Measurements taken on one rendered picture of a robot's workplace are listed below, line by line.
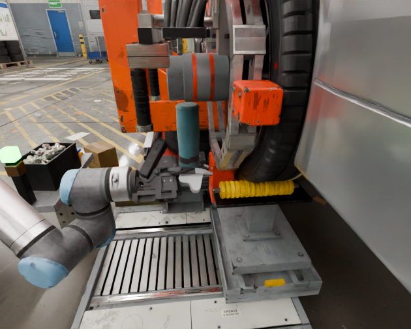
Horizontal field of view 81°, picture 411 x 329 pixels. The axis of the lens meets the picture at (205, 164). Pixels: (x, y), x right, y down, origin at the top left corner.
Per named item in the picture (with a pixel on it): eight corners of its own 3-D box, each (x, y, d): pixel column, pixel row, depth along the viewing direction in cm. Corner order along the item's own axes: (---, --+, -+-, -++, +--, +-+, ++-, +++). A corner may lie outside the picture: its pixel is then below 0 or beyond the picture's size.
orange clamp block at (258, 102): (264, 112, 53) (280, 125, 45) (229, 113, 52) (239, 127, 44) (268, 79, 50) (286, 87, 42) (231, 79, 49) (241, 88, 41)
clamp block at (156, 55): (169, 68, 54) (167, 42, 51) (128, 68, 53) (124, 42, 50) (170, 66, 58) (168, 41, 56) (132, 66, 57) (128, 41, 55)
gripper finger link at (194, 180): (214, 190, 64) (179, 192, 63) (212, 170, 66) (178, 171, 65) (215, 188, 61) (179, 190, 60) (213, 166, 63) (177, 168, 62)
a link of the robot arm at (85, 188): (76, 194, 68) (67, 162, 64) (121, 192, 69) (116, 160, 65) (62, 215, 59) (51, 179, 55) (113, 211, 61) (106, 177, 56)
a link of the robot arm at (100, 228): (69, 251, 65) (57, 214, 60) (98, 224, 75) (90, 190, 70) (98, 260, 62) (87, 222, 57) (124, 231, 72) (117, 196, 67)
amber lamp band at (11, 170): (21, 177, 76) (16, 166, 74) (7, 177, 76) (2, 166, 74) (28, 170, 80) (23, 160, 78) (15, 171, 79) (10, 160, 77)
